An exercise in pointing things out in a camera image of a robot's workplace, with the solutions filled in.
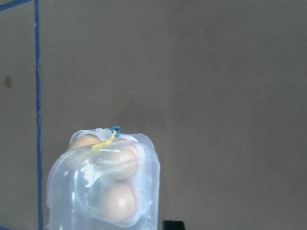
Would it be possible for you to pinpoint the brown egg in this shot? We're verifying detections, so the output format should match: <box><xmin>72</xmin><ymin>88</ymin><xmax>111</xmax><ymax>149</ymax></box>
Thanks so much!
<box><xmin>106</xmin><ymin>139</ymin><xmax>141</xmax><ymax>181</ymax></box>
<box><xmin>99</xmin><ymin>182</ymin><xmax>139</xmax><ymax>224</ymax></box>
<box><xmin>67</xmin><ymin>134</ymin><xmax>101</xmax><ymax>151</ymax></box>

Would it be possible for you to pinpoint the clear plastic egg box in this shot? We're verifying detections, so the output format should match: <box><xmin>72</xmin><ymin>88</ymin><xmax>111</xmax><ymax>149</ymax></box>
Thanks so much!
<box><xmin>47</xmin><ymin>127</ymin><xmax>160</xmax><ymax>230</ymax></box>

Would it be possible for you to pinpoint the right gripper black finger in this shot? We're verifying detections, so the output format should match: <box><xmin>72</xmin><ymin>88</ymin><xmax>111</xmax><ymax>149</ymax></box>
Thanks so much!
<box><xmin>163</xmin><ymin>220</ymin><xmax>186</xmax><ymax>230</ymax></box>

